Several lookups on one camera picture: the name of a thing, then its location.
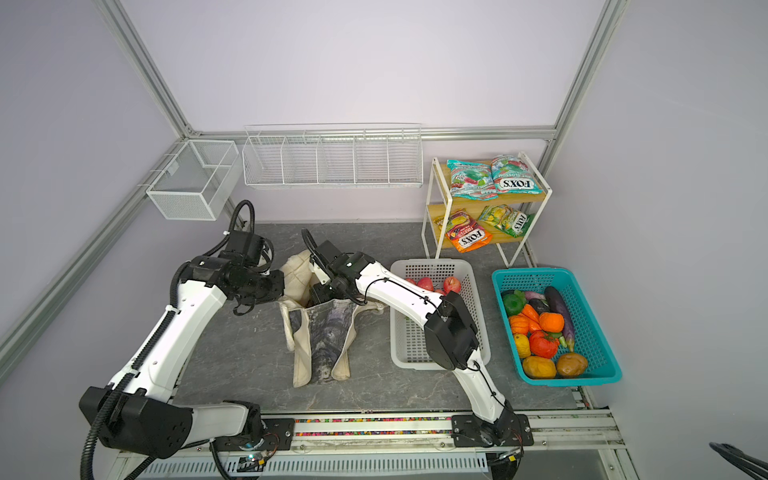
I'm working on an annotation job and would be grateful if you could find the cream canvas grocery bag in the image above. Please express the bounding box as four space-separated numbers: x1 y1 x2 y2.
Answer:
278 250 384 388

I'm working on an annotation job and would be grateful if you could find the red tomato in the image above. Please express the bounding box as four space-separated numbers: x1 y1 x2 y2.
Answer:
529 330 560 360

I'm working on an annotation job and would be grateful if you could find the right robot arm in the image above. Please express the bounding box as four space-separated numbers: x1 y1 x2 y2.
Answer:
301 229 533 449

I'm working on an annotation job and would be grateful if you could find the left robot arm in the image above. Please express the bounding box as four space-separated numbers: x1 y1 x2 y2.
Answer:
79 200 284 479

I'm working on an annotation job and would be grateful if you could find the orange Fox's candy bag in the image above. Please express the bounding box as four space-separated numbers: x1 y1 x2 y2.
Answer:
431 209 493 253

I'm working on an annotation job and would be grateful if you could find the pink green candy bag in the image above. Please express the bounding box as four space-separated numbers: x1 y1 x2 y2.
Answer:
446 159 498 201

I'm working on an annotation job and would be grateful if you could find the green Fox's candy bag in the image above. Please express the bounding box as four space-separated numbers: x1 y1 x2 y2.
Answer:
478 205 534 238

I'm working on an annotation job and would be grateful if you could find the teal Fox's candy bag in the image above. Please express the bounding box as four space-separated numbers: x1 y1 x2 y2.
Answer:
491 156 542 195

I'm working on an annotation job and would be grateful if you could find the red apple back middle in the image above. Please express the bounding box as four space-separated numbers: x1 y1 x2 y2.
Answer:
417 277 435 292

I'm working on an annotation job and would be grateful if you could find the red apple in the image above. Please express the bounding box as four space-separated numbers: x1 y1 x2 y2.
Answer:
443 276 462 293
417 277 435 292

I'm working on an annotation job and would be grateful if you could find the white plastic fruit basket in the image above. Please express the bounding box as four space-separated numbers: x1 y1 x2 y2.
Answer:
389 258 492 371

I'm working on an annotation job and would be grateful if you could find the red apple back right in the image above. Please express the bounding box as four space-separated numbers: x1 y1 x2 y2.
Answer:
443 276 462 293

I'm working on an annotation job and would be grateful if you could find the green bell pepper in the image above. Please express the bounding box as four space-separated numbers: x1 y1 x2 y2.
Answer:
501 290 527 317

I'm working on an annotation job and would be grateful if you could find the yellow lemon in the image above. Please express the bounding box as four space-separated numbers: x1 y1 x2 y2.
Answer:
514 333 531 360

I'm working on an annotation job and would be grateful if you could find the orange carrot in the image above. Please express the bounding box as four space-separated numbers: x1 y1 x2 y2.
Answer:
520 303 541 330

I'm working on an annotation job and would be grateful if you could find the yellow orange squash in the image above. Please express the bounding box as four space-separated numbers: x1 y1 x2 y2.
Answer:
522 356 557 379

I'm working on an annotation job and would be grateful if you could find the purple eggplant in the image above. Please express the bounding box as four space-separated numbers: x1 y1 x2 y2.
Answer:
544 286 575 353

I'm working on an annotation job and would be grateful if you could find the brown potato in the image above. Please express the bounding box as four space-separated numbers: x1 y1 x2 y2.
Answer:
556 352 589 378

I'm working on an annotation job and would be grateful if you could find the teal plastic vegetable basket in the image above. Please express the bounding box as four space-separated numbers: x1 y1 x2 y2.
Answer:
492 267 622 387

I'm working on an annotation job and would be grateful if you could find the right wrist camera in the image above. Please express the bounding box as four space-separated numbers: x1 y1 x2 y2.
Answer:
310 257 330 285

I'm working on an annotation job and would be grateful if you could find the small white mesh wall basket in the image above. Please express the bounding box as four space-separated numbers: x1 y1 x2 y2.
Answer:
147 140 243 221

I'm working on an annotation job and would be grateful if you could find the long white wire wall basket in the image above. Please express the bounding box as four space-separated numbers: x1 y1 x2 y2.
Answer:
241 123 424 188

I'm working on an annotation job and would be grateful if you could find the white wire two-tier shelf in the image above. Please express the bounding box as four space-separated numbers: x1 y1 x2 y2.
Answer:
421 152 554 268

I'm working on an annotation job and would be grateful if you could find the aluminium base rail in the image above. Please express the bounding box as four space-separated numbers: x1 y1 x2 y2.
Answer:
141 409 638 479

